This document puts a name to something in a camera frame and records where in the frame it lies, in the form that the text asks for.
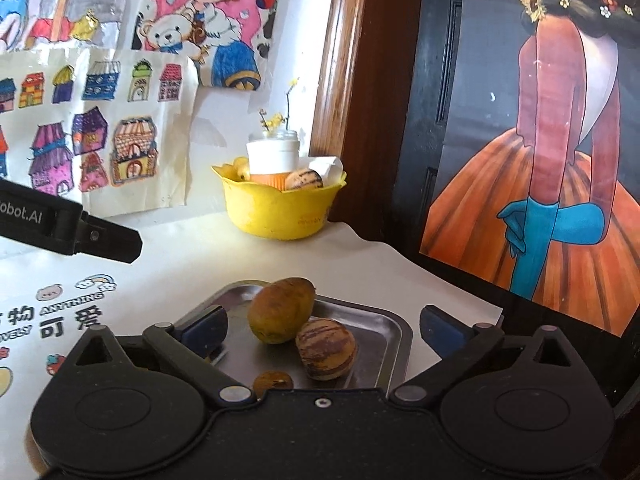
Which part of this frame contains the green-brown passion fruit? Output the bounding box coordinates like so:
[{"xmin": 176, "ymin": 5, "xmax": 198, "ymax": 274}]
[{"xmin": 247, "ymin": 278, "xmax": 316, "ymax": 344}]

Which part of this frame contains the striped pepino melon back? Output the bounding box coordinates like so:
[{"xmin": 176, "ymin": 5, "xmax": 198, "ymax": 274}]
[{"xmin": 295, "ymin": 318, "xmax": 358, "ymax": 382}]

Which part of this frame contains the white printed table cloth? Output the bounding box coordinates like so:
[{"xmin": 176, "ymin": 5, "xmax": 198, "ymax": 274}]
[{"xmin": 1, "ymin": 214, "xmax": 501, "ymax": 479}]

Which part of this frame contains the metal baking tray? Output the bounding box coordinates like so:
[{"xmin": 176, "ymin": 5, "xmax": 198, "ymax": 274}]
[{"xmin": 175, "ymin": 281, "xmax": 412, "ymax": 392}]

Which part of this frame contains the small brown longan back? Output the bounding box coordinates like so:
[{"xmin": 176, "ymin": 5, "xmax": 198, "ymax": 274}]
[{"xmin": 253, "ymin": 370, "xmax": 294, "ymax": 399}]

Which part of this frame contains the houses drawing paper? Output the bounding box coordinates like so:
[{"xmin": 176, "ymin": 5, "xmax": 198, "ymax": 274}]
[{"xmin": 1, "ymin": 48, "xmax": 198, "ymax": 218}]

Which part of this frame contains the yellow plastic bowl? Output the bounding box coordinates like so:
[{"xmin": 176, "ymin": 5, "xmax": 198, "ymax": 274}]
[{"xmin": 212, "ymin": 164, "xmax": 347, "ymax": 240}]

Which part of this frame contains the yellow fruit in bowl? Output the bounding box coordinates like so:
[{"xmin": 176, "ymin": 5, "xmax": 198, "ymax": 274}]
[{"xmin": 232, "ymin": 157, "xmax": 250, "ymax": 181}]

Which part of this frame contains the white jar with flowers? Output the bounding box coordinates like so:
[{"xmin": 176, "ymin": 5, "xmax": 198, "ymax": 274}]
[{"xmin": 246, "ymin": 78, "xmax": 299, "ymax": 191}]

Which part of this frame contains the striped melon in bowl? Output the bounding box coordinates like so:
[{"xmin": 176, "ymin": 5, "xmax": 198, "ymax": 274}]
[{"xmin": 284, "ymin": 168, "xmax": 323, "ymax": 191}]

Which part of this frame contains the boy with fan drawing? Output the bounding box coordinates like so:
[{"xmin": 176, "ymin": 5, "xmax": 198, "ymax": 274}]
[{"xmin": 1, "ymin": 0, "xmax": 128, "ymax": 53}]

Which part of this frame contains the white paper in bowl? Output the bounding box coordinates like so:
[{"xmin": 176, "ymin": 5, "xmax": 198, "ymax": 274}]
[{"xmin": 308, "ymin": 156, "xmax": 344, "ymax": 188}]

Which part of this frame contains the woman orange dress poster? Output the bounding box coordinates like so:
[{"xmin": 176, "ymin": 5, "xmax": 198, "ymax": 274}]
[{"xmin": 421, "ymin": 0, "xmax": 639, "ymax": 335}]

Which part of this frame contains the girl with bear drawing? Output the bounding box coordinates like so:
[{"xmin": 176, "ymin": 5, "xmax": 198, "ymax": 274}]
[{"xmin": 131, "ymin": 0, "xmax": 279, "ymax": 91}]

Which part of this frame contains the brown wooden door frame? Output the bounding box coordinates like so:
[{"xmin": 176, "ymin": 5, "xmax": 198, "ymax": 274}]
[{"xmin": 310, "ymin": 0, "xmax": 421, "ymax": 240}]

